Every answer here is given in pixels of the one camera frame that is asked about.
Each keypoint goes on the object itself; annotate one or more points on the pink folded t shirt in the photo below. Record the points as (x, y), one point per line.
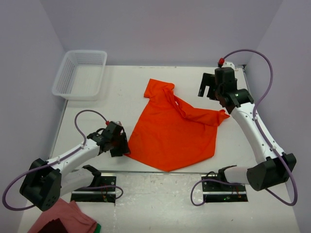
(74, 220)

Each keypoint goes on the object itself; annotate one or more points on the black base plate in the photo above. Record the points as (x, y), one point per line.
(214, 192)
(103, 195)

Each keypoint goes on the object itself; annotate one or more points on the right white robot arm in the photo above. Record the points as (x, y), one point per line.
(273, 164)

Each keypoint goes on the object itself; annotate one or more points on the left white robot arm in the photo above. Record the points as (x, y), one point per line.
(47, 181)

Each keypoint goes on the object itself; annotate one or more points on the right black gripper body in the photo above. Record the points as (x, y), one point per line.
(218, 90)

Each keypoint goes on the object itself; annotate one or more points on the orange t shirt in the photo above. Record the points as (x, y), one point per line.
(171, 134)

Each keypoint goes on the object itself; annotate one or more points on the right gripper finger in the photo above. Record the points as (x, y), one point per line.
(211, 94)
(207, 79)

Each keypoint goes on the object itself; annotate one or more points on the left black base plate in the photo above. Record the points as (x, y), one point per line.
(103, 195)

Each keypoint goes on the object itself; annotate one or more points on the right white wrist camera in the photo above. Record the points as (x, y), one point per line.
(224, 63)

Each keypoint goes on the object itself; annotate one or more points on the white plastic basket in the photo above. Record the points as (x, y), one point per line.
(80, 75)

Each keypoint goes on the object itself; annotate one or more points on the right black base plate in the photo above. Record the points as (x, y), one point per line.
(214, 192)

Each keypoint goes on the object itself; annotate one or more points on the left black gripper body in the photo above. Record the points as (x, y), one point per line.
(112, 140)

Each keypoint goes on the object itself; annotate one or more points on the dark maroon folded t shirt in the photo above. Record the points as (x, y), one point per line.
(54, 226)

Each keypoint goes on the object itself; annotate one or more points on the green folded t shirt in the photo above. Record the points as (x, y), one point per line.
(98, 228)

